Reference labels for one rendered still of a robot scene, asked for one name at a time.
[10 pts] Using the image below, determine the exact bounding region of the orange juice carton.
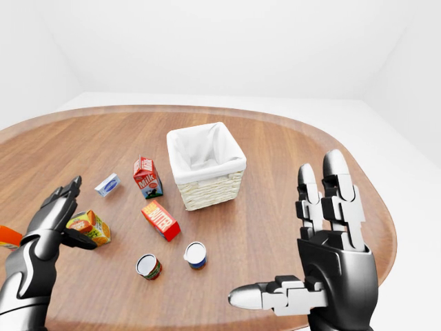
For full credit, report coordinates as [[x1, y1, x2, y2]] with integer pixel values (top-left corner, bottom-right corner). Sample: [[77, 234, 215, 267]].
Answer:
[[65, 210, 112, 248]]

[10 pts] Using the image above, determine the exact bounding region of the orange box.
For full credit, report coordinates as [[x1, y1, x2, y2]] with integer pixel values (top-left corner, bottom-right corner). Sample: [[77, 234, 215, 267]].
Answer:
[[0, 225, 23, 250]]

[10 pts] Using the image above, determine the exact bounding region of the red milk carton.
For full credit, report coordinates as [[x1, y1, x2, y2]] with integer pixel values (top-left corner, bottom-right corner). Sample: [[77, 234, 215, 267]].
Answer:
[[132, 155, 164, 200]]

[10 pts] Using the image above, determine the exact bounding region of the small blue white box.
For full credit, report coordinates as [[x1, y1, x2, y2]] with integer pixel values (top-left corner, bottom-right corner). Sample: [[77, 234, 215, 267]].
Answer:
[[94, 172, 122, 198]]

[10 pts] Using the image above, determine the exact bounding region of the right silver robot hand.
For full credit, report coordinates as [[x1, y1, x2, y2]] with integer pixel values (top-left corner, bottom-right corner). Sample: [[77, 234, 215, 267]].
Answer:
[[227, 149, 380, 331]]

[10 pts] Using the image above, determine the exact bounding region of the red green label tin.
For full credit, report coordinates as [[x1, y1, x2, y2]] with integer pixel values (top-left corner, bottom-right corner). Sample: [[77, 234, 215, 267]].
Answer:
[[135, 253, 163, 281]]

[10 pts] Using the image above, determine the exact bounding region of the white-lined wicker basket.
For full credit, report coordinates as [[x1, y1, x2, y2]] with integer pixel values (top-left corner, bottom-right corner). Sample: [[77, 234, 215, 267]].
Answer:
[[166, 121, 247, 212]]

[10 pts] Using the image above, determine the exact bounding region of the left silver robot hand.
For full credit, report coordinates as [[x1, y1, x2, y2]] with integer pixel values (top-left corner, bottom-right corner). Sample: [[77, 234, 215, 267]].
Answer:
[[21, 175, 99, 251]]

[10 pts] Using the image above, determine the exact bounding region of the red butter box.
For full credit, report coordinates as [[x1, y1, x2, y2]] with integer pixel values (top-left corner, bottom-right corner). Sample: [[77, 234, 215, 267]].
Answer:
[[141, 199, 182, 243]]

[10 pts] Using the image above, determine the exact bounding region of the blue label tin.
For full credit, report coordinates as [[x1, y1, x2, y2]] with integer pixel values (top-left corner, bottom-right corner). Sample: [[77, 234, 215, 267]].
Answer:
[[183, 241, 208, 271]]

